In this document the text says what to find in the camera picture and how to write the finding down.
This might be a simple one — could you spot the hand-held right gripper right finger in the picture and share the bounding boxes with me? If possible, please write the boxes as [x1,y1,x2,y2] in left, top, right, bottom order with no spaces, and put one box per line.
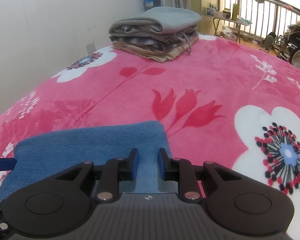
[157,148,242,202]

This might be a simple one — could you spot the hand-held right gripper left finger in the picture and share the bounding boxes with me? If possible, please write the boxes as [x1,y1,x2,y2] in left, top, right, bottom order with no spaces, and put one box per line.
[55,148,139,202]

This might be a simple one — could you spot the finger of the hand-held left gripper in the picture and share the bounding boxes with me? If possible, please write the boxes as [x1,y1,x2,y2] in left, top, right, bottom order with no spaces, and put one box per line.
[0,157,17,172]

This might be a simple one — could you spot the blue jeans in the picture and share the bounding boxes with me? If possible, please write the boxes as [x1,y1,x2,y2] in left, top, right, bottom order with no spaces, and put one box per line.
[0,120,172,202]

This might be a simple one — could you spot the stack of folded clothes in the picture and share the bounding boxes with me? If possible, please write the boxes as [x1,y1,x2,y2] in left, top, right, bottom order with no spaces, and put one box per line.
[109,25,199,55]
[112,36,182,52]

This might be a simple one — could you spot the pink floral blanket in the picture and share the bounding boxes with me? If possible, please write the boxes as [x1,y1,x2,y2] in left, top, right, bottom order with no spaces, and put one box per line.
[0,34,300,240]

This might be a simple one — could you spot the tan folded pants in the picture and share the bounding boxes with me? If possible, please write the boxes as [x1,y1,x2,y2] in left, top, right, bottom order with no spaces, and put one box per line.
[112,39,198,63]

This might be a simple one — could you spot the folding table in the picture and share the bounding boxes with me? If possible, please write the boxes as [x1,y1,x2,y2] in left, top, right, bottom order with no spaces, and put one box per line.
[206,14,253,43]

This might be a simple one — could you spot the blue water jug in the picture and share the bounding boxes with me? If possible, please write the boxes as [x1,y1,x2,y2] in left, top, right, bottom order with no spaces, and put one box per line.
[143,0,161,12]

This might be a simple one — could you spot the black wheelchair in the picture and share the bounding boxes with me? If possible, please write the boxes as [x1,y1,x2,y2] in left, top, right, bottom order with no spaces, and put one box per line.
[262,21,300,73]

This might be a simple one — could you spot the balcony railing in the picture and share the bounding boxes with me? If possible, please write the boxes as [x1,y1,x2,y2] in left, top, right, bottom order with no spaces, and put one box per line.
[224,0,300,43]

